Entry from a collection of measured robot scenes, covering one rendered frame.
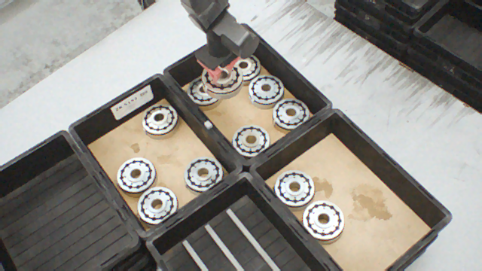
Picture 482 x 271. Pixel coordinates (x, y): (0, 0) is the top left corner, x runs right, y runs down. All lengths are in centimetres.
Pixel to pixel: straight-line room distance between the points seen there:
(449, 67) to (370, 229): 107
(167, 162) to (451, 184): 81
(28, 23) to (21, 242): 194
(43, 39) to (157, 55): 134
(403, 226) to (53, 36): 226
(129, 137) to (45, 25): 174
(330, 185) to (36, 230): 77
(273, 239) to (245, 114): 38
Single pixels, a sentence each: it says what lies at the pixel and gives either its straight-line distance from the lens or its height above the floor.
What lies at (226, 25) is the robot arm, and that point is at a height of 126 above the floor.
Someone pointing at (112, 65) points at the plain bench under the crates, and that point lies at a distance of 179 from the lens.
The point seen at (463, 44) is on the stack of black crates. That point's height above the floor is 38.
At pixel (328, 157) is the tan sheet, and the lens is 136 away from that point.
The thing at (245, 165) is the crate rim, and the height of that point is 93.
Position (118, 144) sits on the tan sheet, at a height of 83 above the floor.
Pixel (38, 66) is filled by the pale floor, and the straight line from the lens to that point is 290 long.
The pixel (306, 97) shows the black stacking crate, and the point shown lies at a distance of 141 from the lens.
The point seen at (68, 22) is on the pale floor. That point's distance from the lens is 306.
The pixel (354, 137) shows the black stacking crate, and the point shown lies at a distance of 132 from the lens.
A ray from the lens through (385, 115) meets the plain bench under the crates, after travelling 162.
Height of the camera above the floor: 201
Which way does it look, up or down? 58 degrees down
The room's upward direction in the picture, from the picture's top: 6 degrees counter-clockwise
